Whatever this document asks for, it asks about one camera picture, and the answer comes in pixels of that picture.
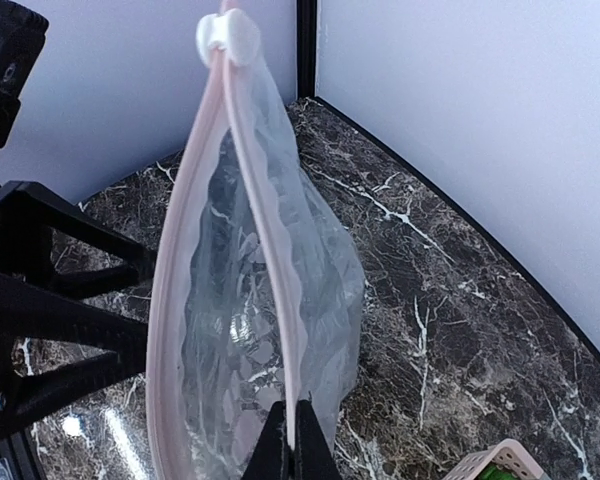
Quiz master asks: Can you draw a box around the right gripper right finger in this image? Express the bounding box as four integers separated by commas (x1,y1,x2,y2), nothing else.
291,400,341,480

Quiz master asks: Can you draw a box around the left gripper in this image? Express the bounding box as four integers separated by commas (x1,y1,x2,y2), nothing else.
0,181,156,439

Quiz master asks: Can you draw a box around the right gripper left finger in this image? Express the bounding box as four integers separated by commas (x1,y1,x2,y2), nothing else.
241,401,290,480

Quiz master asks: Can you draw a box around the clear polka dot zip bag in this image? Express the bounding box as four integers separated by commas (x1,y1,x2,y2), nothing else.
146,1,365,479

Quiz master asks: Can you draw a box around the green bell pepper toy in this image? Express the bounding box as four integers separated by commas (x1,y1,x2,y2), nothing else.
477,464,517,480

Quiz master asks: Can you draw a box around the pink perforated plastic basket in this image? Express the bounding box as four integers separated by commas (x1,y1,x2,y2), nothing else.
443,439,550,480

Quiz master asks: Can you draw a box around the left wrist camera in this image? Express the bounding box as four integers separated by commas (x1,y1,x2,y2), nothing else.
0,1,49,149

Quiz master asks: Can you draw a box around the left black frame post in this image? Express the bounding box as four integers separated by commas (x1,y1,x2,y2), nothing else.
296,0,318,98

